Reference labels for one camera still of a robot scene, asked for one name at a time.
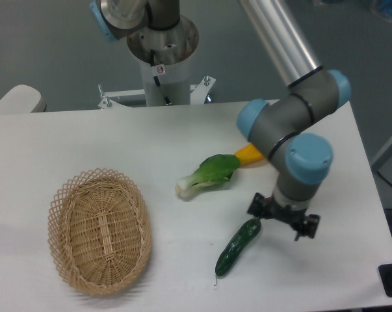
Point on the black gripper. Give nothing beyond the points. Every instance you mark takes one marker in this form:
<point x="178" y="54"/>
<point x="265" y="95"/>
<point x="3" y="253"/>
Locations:
<point x="267" y="208"/>

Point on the white chair armrest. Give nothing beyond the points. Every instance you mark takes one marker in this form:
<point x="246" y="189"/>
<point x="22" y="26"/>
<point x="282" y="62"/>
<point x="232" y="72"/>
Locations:
<point x="22" y="99"/>

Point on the woven wicker basket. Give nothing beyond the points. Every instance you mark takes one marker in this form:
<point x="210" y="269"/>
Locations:
<point x="99" y="232"/>

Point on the yellow squash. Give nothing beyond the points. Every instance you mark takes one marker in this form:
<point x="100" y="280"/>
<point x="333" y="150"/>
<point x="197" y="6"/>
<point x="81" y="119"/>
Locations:
<point x="249" y="154"/>

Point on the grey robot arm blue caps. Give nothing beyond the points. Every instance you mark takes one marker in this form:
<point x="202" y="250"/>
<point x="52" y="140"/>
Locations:
<point x="278" y="131"/>

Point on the green bok choy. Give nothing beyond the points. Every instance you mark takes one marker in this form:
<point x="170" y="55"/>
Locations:
<point x="215" y="170"/>

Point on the dark green cucumber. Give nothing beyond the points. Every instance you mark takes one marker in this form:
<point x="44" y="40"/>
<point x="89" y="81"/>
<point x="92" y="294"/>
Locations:
<point x="234" y="248"/>

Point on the white furniture at right edge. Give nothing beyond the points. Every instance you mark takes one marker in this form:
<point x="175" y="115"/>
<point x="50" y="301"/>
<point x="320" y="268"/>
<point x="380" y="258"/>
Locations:
<point x="382" y="156"/>

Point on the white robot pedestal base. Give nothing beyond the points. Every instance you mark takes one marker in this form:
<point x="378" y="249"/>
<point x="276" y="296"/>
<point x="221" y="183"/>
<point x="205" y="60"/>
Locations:
<point x="165" y="60"/>

